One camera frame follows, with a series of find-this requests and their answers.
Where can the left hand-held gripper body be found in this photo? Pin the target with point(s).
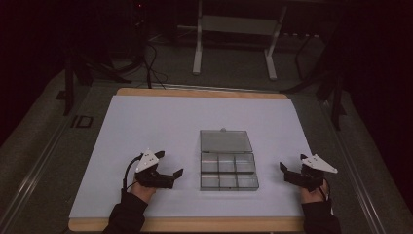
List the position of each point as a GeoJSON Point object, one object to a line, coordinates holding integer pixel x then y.
{"type": "Point", "coordinates": [152, 177]}

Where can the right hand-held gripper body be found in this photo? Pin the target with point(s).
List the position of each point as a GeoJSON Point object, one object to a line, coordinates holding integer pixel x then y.
{"type": "Point", "coordinates": [311, 172]}

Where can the clear plastic compartment box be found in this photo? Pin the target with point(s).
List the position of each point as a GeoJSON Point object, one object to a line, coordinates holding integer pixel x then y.
{"type": "Point", "coordinates": [227, 162]}

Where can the person's left hand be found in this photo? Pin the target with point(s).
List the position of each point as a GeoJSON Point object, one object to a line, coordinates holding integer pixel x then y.
{"type": "Point", "coordinates": [142, 191]}

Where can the person's right hand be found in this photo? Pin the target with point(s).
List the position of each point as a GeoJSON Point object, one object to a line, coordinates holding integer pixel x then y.
{"type": "Point", "coordinates": [312, 195]}

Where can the white table mat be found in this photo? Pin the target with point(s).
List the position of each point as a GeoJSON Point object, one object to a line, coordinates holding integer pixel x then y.
{"type": "Point", "coordinates": [162, 130]}

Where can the black metal stand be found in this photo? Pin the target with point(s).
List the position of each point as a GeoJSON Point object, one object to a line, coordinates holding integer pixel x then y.
{"type": "Point", "coordinates": [69, 84]}
{"type": "Point", "coordinates": [336, 97]}

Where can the black rectangular floor frame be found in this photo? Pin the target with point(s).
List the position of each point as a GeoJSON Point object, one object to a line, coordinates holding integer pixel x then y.
{"type": "Point", "coordinates": [82, 121]}

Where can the white metal desk frame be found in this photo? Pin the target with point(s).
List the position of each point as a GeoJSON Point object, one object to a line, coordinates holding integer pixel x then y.
{"type": "Point", "coordinates": [237, 26]}

